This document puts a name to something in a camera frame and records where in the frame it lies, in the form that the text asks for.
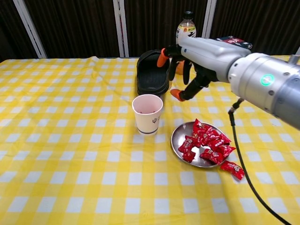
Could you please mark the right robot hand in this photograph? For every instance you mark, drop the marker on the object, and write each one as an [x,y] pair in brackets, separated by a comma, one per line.
[206,56]

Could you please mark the red candy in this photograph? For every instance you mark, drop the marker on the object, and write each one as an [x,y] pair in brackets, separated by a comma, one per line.
[186,144]
[188,156]
[226,149]
[232,170]
[220,139]
[198,125]
[206,134]
[212,155]

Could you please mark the white paper cup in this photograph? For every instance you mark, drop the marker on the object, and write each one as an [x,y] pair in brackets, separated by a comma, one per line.
[147,122]

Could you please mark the red black book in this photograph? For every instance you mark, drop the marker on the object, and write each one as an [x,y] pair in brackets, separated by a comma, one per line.
[234,40]

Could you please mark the orange drink plastic bottle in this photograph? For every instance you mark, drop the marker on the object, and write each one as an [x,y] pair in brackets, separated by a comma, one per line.
[186,28]

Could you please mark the black rubber slipper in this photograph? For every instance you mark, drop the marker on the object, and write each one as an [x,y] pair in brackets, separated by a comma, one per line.
[150,79]

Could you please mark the round metal plate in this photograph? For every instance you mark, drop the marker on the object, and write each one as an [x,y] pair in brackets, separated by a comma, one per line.
[180,138]

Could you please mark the yellow white checkered tablecloth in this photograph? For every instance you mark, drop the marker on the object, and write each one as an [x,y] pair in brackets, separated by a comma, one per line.
[70,140]

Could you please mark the aluminium frame post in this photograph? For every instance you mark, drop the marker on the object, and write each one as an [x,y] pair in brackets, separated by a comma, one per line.
[122,30]
[209,16]
[30,30]
[298,50]

